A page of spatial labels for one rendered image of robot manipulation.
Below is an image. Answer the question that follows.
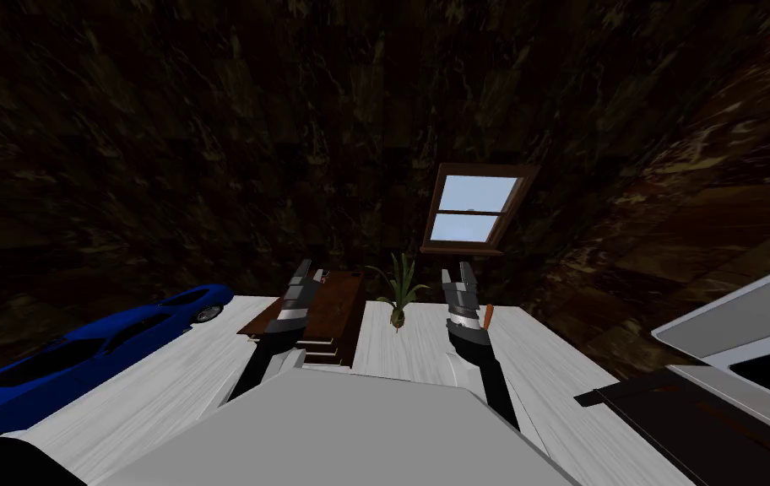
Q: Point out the green potted plant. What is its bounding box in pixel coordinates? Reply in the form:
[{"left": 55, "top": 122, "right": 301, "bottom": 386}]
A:
[{"left": 364, "top": 252, "right": 431, "bottom": 332}]

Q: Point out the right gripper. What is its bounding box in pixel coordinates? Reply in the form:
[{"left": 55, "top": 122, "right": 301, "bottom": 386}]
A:
[{"left": 441, "top": 261, "right": 480, "bottom": 323}]

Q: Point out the blue car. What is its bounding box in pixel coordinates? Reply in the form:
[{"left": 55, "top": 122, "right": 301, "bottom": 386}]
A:
[{"left": 0, "top": 283, "right": 236, "bottom": 445}]

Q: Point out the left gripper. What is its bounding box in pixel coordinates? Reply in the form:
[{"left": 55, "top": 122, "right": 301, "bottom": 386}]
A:
[{"left": 279, "top": 259, "right": 326, "bottom": 322}]

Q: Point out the white appliance with open lid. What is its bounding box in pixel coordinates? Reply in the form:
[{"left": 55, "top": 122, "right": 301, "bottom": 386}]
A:
[{"left": 650, "top": 266, "right": 770, "bottom": 435}]

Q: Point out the brown chest of drawers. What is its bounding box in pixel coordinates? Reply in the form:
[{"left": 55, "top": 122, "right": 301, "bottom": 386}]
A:
[{"left": 236, "top": 269, "right": 366, "bottom": 370}]

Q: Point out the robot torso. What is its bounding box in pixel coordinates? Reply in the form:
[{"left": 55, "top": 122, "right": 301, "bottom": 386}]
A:
[{"left": 95, "top": 349, "right": 583, "bottom": 486}]

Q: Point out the brown framed window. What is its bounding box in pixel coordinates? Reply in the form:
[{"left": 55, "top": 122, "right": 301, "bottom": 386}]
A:
[{"left": 419, "top": 161, "right": 541, "bottom": 257}]

